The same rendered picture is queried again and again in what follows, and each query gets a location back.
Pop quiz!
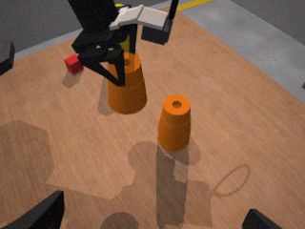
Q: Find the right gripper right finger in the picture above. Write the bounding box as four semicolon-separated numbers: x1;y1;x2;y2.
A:
242;209;282;229

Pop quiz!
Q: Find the orange cup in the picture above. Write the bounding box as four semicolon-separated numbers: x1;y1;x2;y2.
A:
157;105;189;152
157;94;191;145
108;52;148;115

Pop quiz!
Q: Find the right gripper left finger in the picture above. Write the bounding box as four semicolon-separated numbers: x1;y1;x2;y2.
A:
0;190;65;229

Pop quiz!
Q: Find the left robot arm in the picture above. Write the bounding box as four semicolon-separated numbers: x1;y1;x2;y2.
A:
141;16;173;46

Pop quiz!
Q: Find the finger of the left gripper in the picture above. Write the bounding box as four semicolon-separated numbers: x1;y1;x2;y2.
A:
79;48;125;87
113;24;138;54

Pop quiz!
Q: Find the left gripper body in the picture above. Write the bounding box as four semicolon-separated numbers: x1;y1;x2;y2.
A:
68;0;168;62

